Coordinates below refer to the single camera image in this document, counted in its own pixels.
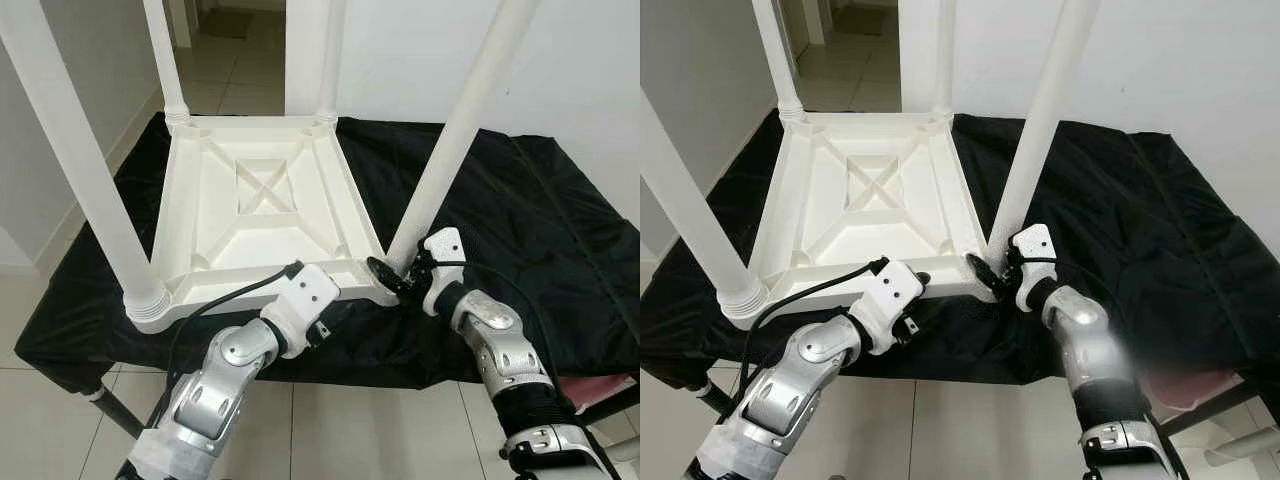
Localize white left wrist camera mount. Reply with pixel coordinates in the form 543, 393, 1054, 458
850, 258, 926, 353
262, 262, 341, 356

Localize pink cushion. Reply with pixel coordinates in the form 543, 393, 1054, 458
1150, 368, 1241, 409
560, 375, 640, 406

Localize white door frame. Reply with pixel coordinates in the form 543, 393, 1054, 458
165, 0, 196, 51
795, 0, 829, 46

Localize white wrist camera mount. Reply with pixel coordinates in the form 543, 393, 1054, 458
850, 258, 926, 353
420, 228, 466, 316
262, 262, 341, 356
1010, 224, 1058, 311

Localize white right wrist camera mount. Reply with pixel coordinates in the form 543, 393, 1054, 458
420, 228, 466, 316
1010, 224, 1058, 311

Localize white round plastic base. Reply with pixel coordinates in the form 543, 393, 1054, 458
1205, 425, 1280, 471
600, 430, 640, 471

